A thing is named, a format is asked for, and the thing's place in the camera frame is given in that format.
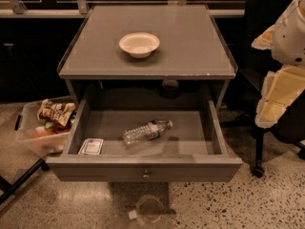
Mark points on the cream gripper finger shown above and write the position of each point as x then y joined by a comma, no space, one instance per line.
279,91
264,40

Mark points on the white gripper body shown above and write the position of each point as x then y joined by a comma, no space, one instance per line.
290,41

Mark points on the clear plastic water bottle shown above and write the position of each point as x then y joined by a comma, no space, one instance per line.
146,132

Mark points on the grey cabinet with counter top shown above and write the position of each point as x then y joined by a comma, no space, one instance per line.
190,48

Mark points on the round metal drawer knob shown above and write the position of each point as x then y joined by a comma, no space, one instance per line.
146,174

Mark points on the open grey top drawer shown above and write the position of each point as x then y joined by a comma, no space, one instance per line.
193,150

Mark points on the black office chair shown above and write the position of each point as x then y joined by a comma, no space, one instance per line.
244,91

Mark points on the white paper bowl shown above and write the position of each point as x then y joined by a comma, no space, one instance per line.
139,44

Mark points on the clear glass jar on floor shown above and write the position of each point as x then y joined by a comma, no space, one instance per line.
148,209

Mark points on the white card packet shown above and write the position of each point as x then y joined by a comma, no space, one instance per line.
91,146

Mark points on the brown snack bag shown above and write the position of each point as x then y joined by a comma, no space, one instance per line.
56,112

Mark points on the clear plastic storage bin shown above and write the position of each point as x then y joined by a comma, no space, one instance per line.
45,125

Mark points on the orange item in bin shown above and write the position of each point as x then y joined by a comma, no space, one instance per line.
42,134

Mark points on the black stand leg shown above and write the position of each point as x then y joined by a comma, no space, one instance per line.
9,188

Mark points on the metal railing frame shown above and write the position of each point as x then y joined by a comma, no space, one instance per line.
79,4

